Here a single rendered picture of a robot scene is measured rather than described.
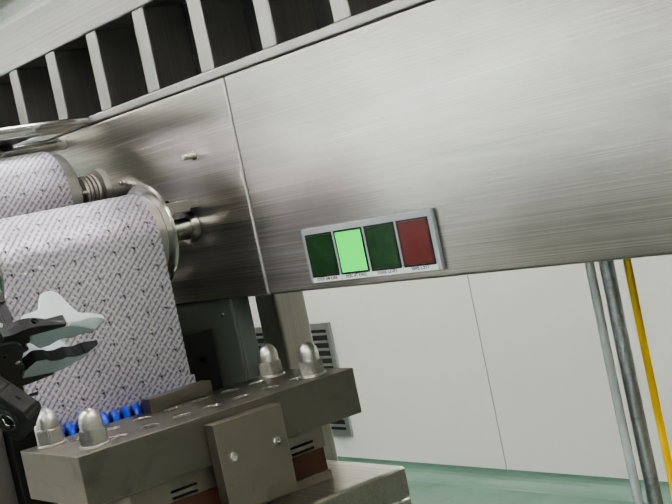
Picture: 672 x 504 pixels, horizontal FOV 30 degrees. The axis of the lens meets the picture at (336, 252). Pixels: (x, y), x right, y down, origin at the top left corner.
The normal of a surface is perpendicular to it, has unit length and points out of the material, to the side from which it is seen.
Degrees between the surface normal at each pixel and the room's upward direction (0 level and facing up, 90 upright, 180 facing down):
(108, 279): 90
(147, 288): 90
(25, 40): 90
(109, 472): 90
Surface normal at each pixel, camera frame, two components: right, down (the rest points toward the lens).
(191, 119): -0.77, 0.20
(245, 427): 0.60, -0.08
